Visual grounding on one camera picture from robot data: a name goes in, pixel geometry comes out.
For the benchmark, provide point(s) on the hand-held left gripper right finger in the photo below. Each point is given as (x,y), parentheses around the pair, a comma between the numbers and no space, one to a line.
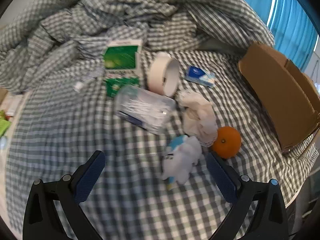
(222,180)

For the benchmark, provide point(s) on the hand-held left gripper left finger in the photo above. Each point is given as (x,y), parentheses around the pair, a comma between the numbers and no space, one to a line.
(90,177)

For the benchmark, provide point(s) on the orange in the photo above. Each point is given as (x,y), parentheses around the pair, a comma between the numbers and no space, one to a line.
(226,142)

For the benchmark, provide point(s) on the white plush toy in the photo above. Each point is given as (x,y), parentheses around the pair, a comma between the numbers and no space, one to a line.
(182,160)

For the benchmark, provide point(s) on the white lace cloth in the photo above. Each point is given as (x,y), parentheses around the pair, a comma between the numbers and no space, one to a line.
(200,115)

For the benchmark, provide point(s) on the clear cotton swab jar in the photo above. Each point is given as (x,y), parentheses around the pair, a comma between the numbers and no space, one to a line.
(145,107)

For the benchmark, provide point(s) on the white squeeze tube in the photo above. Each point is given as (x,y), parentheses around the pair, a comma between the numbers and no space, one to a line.
(80,85)

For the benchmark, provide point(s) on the brown cardboard box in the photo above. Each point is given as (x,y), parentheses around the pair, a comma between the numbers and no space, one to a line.
(270,85)

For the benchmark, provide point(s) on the blue tissue packet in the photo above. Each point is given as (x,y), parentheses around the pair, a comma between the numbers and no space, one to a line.
(197,73)

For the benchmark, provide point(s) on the green and white carton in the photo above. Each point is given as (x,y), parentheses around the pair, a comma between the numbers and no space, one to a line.
(122,60)

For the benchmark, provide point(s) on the white tape roll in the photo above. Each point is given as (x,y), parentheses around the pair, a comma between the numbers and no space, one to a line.
(156,75)

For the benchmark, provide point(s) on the grey checked flat sheet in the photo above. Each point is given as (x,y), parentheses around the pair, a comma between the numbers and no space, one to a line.
(75,135)

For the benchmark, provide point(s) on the green snack packet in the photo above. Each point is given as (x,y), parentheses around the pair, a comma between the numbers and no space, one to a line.
(3,127)

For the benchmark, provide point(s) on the grey checked duvet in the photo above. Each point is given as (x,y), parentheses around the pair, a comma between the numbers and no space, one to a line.
(112,5)

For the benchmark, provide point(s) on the blue curtain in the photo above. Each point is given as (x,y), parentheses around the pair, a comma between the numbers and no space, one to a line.
(287,17)

